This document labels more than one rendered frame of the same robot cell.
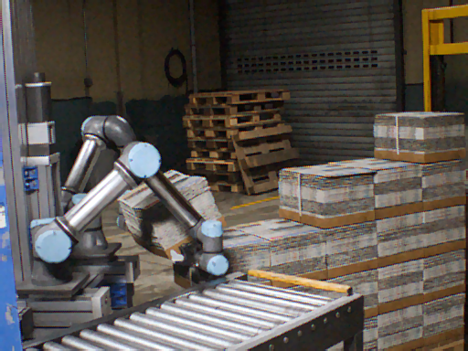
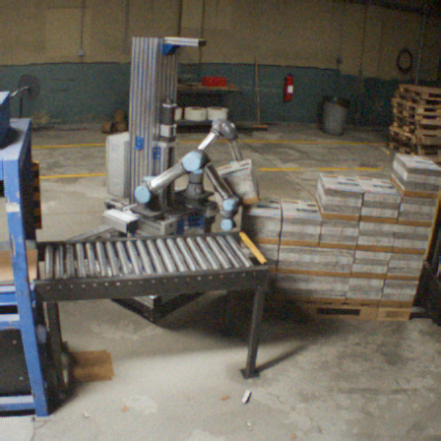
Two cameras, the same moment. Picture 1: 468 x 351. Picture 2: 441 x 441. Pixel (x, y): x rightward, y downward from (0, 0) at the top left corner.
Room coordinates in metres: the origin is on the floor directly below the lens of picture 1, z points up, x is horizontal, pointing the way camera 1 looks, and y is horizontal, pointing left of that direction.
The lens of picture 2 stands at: (-0.25, -1.50, 2.18)
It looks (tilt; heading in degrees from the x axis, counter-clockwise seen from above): 22 degrees down; 30
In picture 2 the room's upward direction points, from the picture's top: 4 degrees clockwise
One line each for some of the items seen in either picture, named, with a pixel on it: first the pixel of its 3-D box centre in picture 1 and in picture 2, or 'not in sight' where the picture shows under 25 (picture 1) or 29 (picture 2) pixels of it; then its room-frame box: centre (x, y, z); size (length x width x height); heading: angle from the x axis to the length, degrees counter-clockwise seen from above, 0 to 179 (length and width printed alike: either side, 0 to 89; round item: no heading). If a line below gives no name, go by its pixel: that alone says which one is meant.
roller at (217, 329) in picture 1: (199, 328); (176, 257); (2.10, 0.13, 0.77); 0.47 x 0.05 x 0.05; 48
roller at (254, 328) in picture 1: (214, 322); (187, 256); (2.15, 0.08, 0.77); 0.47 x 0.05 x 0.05; 48
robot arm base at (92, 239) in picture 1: (89, 237); (195, 186); (3.04, 0.63, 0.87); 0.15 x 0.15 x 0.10
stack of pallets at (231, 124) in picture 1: (239, 138); (427, 121); (10.15, -0.07, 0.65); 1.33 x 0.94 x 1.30; 142
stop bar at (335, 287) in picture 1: (297, 281); (252, 247); (2.44, -0.20, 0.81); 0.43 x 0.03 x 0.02; 48
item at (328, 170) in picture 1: (327, 170); (341, 182); (3.36, -0.43, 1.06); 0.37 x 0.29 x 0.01; 28
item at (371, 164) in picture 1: (372, 164); (376, 185); (3.52, -0.67, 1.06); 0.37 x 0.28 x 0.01; 29
